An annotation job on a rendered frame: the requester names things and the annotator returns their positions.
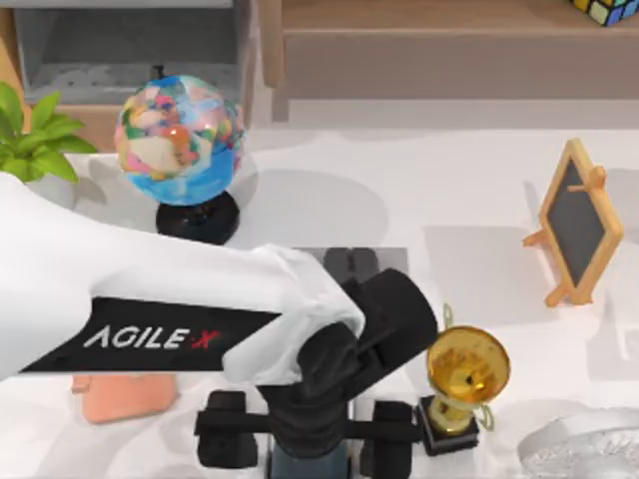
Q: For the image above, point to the grey cabinet with dark inside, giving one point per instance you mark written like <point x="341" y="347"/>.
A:
<point x="130" y="45"/>

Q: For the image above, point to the colourful puzzle cube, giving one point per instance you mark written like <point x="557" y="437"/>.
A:
<point x="606" y="10"/>

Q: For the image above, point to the colourful globe on black stand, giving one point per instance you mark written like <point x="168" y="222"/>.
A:
<point x="182" y="144"/>

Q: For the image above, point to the wooden cupboard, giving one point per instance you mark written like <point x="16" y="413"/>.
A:
<point x="90" y="125"/>

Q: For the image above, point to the gold trophy on black base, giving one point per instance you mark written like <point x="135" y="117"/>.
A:
<point x="466" y="369"/>

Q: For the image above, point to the wooden framed blackboard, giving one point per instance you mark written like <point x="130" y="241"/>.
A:
<point x="579" y="219"/>

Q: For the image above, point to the salmon-coloured box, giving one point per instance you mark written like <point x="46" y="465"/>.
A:
<point x="125" y="396"/>

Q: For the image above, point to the small black object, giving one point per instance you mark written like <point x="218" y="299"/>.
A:
<point x="349" y="262"/>

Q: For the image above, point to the green plant in white pot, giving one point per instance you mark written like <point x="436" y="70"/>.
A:
<point x="35" y="140"/>

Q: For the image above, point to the wooden open shelf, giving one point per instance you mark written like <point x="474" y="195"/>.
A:
<point x="449" y="55"/>

